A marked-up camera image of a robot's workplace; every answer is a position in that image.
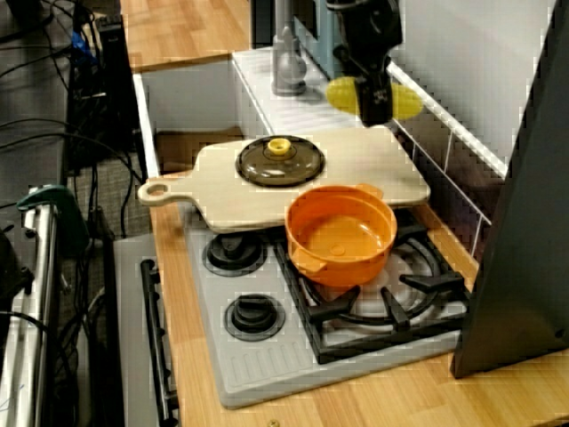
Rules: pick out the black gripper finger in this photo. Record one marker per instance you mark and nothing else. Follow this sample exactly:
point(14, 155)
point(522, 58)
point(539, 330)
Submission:
point(375, 100)

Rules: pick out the white toy sink basin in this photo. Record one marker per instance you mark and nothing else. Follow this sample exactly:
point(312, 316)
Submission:
point(191, 98)

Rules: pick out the yellow toy corn cob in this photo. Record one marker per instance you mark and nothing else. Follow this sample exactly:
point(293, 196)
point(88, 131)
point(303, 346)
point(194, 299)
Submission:
point(406, 104)

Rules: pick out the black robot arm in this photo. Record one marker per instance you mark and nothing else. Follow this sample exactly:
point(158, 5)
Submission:
point(351, 2)

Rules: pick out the black stove knob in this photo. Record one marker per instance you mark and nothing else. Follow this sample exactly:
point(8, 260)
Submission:
point(233, 253)
point(253, 316)

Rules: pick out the teal box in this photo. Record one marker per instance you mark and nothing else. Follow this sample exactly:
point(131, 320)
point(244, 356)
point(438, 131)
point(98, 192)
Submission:
point(324, 44)

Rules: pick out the brass screw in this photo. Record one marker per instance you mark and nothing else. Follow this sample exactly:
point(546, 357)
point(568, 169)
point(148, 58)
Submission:
point(273, 421)

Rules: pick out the grey toy faucet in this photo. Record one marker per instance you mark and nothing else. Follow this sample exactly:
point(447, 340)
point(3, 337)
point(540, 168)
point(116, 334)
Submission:
point(289, 66)

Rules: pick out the smoked lid with yellow knob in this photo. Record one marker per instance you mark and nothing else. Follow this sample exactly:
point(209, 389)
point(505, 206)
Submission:
point(266, 169)

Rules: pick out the black burner grate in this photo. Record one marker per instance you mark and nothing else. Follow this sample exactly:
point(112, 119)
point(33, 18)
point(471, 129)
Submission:
point(395, 311)

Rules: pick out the aluminium frame rail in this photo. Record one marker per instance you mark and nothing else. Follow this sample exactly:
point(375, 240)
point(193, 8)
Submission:
point(44, 311)

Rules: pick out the grey stove top plate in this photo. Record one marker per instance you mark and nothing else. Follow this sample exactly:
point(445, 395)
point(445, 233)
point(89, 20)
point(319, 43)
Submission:
point(266, 356)

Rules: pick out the black side panel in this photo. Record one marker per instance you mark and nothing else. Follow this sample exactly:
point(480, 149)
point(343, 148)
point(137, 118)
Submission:
point(524, 222)

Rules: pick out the black mount bracket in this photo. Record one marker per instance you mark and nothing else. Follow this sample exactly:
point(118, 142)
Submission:
point(13, 267)

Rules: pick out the orange toy pot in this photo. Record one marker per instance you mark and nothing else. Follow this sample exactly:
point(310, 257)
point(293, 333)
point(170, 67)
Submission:
point(338, 271)

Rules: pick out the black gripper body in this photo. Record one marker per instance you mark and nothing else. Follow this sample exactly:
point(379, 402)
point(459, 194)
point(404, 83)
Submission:
point(369, 35)

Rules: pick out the green clamp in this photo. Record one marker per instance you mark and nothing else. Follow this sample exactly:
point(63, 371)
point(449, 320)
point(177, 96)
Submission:
point(53, 193)

